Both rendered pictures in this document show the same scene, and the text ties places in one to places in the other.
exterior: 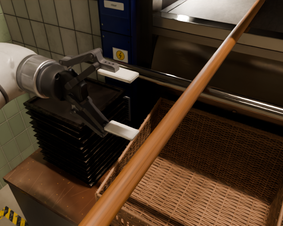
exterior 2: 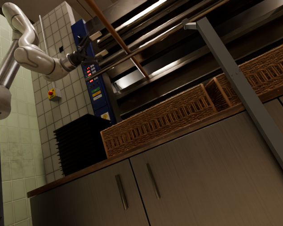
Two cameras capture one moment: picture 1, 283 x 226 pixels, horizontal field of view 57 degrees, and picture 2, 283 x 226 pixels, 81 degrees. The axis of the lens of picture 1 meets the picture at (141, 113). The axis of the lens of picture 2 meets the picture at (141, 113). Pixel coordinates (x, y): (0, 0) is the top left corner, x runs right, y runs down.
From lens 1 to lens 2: 1.08 m
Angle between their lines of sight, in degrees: 59
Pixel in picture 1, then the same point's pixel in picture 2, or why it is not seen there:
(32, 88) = (65, 57)
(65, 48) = not seen: hidden behind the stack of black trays
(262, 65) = (161, 82)
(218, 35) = (139, 82)
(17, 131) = not seen: outside the picture
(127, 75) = (98, 33)
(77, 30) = not seen: hidden behind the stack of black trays
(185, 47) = (131, 97)
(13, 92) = (57, 64)
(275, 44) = (158, 71)
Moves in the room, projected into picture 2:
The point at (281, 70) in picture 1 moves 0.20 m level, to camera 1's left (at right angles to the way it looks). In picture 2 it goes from (168, 79) to (145, 84)
